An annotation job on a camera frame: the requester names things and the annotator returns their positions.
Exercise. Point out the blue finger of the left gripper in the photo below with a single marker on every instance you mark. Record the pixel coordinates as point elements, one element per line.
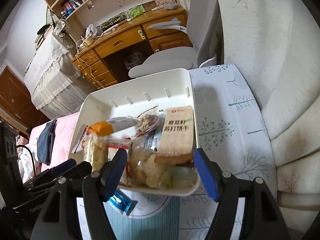
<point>80,171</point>
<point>62,168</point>

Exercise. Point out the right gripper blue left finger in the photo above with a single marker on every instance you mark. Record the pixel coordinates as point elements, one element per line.
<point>58,218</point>

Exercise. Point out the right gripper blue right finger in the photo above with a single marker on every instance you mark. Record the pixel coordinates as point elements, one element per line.
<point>262,217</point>

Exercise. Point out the red white triangular snack bag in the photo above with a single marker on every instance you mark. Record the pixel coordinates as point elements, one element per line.
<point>77,147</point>

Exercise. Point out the clear pack yellow puffed snacks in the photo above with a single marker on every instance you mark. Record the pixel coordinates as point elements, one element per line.
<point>95,151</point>

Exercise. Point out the tan soda cracker pack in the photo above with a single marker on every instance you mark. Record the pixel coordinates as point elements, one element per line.
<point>177,136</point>

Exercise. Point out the red clear dark snack packet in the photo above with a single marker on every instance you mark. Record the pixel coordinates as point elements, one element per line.
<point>113,144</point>

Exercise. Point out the orange white snack packet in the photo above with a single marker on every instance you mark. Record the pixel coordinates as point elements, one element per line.
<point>112,125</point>

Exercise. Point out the blue white red snack packet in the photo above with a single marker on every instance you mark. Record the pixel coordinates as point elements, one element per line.
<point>122,203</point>

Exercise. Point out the white blue snack bag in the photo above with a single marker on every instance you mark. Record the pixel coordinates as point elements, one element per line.
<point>151,140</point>

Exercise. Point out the clear pack pale cookies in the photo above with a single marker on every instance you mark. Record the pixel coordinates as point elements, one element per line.
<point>144,170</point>

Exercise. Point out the clear pack mixed nuts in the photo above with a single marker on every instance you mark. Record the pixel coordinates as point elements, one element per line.
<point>148,121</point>

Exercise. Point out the brown chocolate wafer packet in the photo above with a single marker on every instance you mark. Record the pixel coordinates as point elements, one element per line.
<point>183,160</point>

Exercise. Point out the pink quilt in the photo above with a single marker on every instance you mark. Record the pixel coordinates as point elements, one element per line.
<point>28,162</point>

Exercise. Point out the navy folded garment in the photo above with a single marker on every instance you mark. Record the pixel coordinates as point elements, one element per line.
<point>45,143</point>

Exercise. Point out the blue patterned tablecloth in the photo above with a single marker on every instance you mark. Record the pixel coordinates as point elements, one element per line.
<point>230,129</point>

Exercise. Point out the lace covered cabinet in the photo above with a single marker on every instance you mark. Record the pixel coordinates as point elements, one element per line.
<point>56,86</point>

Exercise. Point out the wooden desk with drawers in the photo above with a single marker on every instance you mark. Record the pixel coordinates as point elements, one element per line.
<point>103,62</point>

